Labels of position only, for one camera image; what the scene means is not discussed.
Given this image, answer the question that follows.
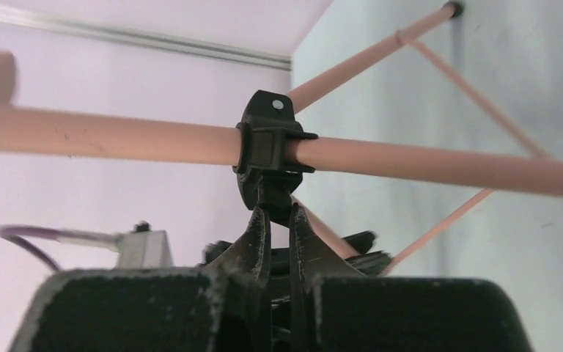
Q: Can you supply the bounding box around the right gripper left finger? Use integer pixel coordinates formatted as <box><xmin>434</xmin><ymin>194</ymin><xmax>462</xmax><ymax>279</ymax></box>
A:
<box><xmin>10</xmin><ymin>208</ymin><xmax>272</xmax><ymax>351</ymax></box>

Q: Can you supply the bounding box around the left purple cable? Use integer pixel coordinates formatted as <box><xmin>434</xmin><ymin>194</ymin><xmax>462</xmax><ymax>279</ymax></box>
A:
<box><xmin>0</xmin><ymin>224</ymin><xmax>122</xmax><ymax>272</ymax></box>

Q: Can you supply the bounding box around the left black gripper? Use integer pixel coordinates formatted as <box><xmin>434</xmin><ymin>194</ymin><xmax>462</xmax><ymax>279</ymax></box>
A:
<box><xmin>202</xmin><ymin>230</ymin><xmax>393</xmax><ymax>302</ymax></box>

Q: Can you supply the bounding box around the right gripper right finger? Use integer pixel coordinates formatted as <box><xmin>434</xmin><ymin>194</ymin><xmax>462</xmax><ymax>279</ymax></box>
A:
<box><xmin>290</xmin><ymin>205</ymin><xmax>531</xmax><ymax>351</ymax></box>

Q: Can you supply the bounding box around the pink music stand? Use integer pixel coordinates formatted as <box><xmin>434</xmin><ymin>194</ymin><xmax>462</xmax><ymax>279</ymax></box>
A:
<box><xmin>0</xmin><ymin>1</ymin><xmax>563</xmax><ymax>278</ymax></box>

